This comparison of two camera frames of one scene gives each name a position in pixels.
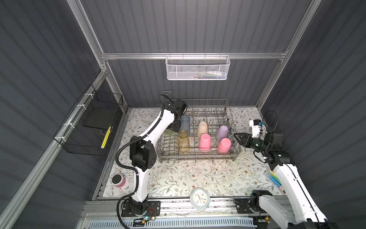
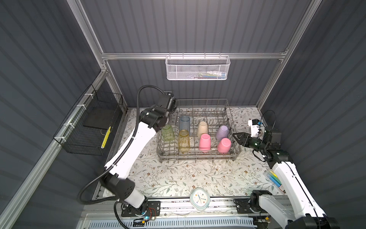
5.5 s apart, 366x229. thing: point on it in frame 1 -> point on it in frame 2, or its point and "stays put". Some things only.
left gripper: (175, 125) -> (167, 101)
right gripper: (245, 138) stays put
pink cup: (205, 143) stays put
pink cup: (224, 146) stays put
